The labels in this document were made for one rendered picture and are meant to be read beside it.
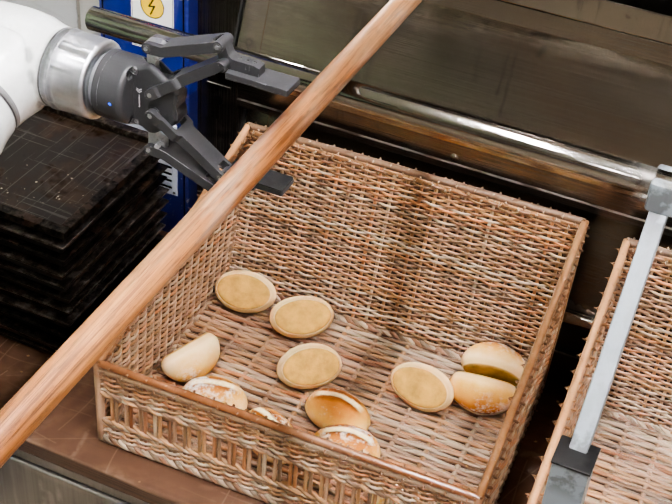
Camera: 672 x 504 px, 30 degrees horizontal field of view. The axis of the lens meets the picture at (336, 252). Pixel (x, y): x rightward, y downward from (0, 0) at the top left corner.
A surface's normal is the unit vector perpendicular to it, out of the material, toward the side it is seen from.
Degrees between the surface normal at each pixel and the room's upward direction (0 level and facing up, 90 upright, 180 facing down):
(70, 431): 0
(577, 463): 0
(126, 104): 90
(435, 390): 54
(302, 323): 49
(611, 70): 70
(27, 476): 91
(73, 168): 0
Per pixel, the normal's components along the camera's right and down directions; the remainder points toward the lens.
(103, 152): 0.07, -0.79
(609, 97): -0.36, 0.24
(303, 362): 0.25, -0.04
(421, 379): -0.35, -0.04
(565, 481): -0.40, 0.54
